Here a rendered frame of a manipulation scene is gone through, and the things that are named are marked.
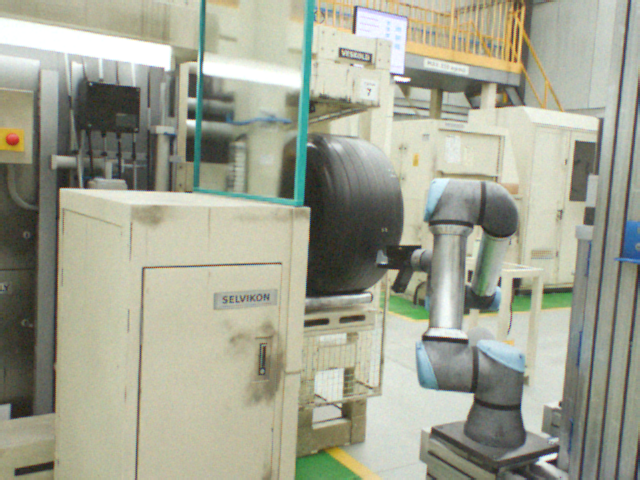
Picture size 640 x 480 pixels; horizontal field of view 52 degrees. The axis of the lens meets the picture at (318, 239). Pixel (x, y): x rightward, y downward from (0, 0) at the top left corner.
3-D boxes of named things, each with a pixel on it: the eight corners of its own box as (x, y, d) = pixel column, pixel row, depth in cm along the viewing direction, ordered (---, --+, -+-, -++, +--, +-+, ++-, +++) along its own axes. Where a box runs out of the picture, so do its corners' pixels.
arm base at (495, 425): (539, 441, 160) (542, 402, 159) (495, 452, 152) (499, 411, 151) (493, 420, 173) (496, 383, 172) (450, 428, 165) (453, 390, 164)
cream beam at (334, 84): (254, 89, 239) (256, 48, 237) (223, 94, 259) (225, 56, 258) (381, 107, 273) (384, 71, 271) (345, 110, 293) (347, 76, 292)
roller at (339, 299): (285, 300, 223) (288, 312, 222) (290, 294, 220) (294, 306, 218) (364, 294, 243) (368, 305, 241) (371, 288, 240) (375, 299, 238)
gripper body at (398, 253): (401, 244, 219) (426, 244, 209) (401, 270, 219) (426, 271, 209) (383, 245, 215) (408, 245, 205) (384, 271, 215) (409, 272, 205)
